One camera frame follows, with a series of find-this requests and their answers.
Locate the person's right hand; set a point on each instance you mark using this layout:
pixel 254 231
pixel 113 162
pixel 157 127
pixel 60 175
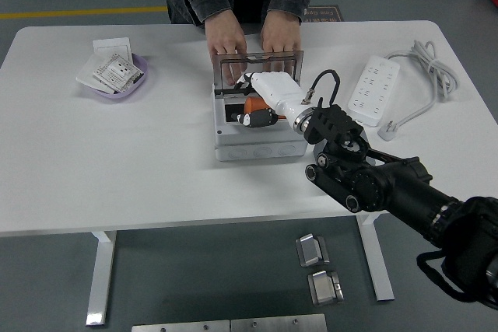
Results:
pixel 225 38

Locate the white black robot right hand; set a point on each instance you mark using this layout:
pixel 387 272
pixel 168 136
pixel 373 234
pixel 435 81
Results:
pixel 276 89

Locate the person's left hand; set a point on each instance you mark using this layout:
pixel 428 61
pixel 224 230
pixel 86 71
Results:
pixel 282 32

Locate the orange cylinder object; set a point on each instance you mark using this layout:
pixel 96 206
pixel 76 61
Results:
pixel 254 104

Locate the grey electrical box clear lid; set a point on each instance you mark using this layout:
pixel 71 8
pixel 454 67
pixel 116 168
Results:
pixel 241 141

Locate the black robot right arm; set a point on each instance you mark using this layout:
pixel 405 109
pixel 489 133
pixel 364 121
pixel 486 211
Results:
pixel 389 188

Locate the brown floor sign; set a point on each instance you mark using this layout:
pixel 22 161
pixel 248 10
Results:
pixel 328 14

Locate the purple plastic tray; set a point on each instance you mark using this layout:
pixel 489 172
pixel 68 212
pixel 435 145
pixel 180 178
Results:
pixel 142 75

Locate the white power strip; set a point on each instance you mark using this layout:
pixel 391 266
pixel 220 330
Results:
pixel 373 91

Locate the white socket with printed label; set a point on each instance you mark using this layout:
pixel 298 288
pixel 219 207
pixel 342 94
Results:
pixel 116 71

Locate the white blank panel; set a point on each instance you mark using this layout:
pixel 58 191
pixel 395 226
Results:
pixel 86 73

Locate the yellow floor tape line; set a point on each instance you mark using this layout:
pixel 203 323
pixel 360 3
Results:
pixel 78 11

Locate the white table leg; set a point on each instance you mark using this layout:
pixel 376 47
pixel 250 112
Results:
pixel 99 277
pixel 379 270

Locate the white wall switch plate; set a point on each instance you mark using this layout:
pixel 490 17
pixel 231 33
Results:
pixel 113 44

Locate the silver metal bracket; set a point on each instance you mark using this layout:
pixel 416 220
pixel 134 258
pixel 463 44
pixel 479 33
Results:
pixel 311 250
pixel 325 289

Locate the grey metal base plate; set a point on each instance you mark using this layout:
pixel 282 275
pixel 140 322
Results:
pixel 278 323
pixel 179 326

